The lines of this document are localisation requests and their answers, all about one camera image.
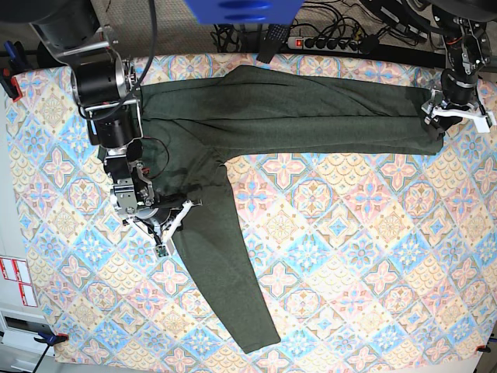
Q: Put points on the blue clamp bottom left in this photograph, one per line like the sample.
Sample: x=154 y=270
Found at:
x=49 y=340

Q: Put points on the white power strip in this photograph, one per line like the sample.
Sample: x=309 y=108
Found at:
x=323 y=44

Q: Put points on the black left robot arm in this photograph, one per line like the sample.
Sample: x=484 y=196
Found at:
x=462 y=26

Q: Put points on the blue clamp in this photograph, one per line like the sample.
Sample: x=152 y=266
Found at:
x=49 y=340
x=8 y=79

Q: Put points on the red white labels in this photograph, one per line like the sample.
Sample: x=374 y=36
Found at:
x=17 y=277

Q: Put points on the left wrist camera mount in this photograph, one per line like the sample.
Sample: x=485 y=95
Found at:
x=484 y=120

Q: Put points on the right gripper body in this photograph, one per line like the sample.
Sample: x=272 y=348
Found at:
x=158 y=223

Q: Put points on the patterned tile tablecloth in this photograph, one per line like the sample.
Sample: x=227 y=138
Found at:
x=366 y=262

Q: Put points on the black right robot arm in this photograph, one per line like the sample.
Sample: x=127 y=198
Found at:
x=107 y=92

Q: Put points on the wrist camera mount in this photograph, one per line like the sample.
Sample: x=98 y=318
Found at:
x=484 y=120
x=162 y=247

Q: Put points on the orange clamp bottom right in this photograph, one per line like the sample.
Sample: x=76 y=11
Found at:
x=484 y=349

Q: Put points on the dark green long-sleeve shirt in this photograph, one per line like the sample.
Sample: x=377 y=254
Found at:
x=197 y=125

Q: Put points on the blue clamp top left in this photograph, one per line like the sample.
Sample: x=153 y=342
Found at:
x=8 y=79

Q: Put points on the blue plastic box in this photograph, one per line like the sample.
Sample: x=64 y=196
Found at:
x=244 y=11

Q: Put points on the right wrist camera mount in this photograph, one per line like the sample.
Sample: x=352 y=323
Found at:
x=162 y=247

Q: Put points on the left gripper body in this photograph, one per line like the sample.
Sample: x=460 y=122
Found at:
x=459 y=90

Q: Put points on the black remote control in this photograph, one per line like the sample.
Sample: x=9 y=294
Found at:
x=275 y=37

